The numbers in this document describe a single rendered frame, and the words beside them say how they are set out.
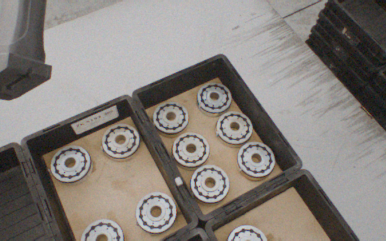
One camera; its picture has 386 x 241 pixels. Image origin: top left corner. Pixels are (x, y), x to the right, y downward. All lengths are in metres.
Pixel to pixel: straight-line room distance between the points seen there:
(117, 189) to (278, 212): 0.43
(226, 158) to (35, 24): 0.62
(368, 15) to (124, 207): 1.49
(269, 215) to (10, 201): 0.67
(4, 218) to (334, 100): 1.08
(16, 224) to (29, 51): 0.55
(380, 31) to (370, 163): 0.83
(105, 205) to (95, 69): 0.54
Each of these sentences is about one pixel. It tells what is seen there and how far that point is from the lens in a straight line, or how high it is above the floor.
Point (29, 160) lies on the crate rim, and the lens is 0.97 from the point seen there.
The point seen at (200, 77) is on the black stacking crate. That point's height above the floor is 0.87.
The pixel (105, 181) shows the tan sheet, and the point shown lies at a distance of 1.00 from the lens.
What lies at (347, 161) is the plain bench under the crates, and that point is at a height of 0.70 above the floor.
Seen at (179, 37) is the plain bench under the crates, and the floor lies 0.70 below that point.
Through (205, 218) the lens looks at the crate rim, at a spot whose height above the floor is 0.93.
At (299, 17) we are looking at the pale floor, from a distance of 2.56.
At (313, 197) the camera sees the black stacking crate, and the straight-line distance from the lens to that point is 0.97.
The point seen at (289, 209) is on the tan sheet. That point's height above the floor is 0.83.
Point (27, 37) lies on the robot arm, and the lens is 0.60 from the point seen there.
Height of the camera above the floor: 1.76
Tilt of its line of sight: 63 degrees down
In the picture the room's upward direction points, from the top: 5 degrees clockwise
